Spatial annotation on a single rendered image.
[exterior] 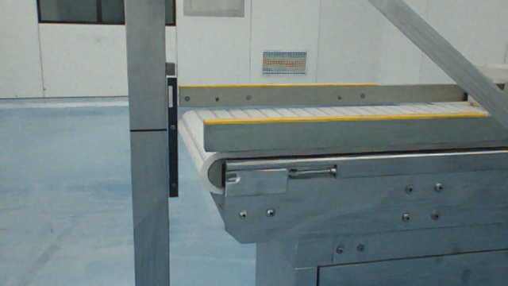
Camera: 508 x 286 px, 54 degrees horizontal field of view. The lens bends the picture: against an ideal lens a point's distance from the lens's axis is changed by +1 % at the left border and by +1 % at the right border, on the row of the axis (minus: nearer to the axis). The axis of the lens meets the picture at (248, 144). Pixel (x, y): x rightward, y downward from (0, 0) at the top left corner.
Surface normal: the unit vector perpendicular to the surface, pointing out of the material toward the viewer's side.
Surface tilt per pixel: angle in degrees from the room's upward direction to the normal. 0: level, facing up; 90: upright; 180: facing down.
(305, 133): 90
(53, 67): 90
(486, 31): 90
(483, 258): 90
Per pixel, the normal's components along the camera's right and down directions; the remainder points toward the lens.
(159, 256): 0.23, 0.25
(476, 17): -0.96, 0.05
